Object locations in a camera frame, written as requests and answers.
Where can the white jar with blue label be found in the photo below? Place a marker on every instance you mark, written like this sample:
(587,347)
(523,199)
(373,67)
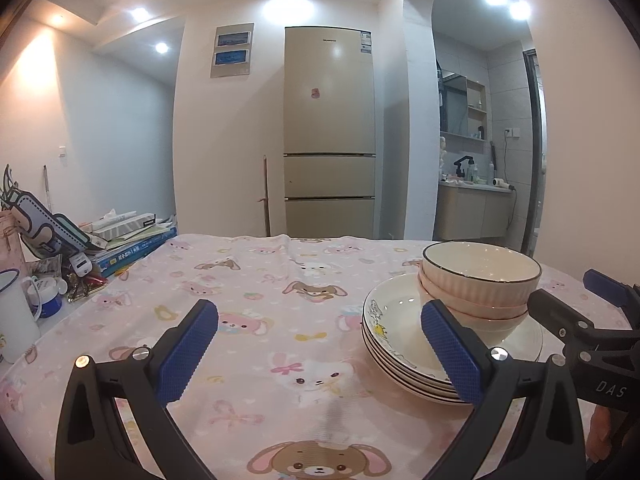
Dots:
(47,300)

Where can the white wall socket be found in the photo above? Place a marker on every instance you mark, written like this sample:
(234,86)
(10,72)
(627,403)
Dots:
(512,132)

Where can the pink fridge sticker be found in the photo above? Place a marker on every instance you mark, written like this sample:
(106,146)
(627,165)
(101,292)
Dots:
(315,93)

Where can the black faucet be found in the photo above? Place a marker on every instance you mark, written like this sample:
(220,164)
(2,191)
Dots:
(462,165)

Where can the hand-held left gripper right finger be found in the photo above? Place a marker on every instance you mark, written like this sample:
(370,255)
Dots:
(452,355)

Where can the pink cartoon print tablecloth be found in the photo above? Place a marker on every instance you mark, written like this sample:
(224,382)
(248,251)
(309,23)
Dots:
(280,320)

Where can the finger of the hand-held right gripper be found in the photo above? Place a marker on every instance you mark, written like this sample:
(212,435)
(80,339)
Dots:
(555,315)
(605,285)

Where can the beige three-door fridge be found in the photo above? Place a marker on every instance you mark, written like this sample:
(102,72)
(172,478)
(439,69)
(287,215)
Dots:
(330,130)

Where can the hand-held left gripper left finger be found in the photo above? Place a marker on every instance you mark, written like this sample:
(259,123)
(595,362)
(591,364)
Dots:
(187,355)

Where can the white bowl with black rim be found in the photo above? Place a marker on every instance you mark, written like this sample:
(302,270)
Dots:
(480,270)

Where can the white mug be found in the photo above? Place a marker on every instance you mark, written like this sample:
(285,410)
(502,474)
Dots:
(15,315)

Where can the white figurine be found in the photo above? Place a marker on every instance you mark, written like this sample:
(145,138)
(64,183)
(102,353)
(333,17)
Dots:
(443,155)

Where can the person's right hand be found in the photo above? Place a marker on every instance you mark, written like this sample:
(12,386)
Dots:
(599,435)

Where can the white and grey carton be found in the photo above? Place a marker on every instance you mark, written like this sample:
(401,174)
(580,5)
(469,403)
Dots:
(125,221)

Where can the bunch of keys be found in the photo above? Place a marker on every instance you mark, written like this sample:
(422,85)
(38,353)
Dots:
(80,285)

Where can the red broom and dustpan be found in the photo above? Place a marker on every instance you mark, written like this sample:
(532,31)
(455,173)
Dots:
(265,195)

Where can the pale green flat box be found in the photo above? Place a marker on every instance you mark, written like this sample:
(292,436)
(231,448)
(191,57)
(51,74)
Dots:
(147,234)

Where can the beige vanity cabinet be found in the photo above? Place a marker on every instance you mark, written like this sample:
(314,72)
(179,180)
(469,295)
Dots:
(472,215)

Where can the fridge energy label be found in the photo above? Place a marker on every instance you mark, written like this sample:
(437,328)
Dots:
(366,42)

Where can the pink bag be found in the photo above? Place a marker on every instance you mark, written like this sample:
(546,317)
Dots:
(10,240)

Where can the bathroom mirror cabinet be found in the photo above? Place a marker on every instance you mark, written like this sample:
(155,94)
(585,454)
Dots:
(462,105)

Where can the black door frame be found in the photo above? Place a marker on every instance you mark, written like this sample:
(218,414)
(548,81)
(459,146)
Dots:
(537,150)

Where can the grey wall electrical panel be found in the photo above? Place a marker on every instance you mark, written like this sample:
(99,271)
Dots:
(234,50)

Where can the white cartoon print plate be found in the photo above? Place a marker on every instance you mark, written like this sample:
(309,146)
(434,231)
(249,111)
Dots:
(407,389)
(395,310)
(395,374)

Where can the white hair dryer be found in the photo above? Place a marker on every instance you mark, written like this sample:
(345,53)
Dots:
(502,183)

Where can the stack of books and boxes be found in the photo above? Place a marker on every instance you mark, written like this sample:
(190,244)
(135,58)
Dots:
(130,252)

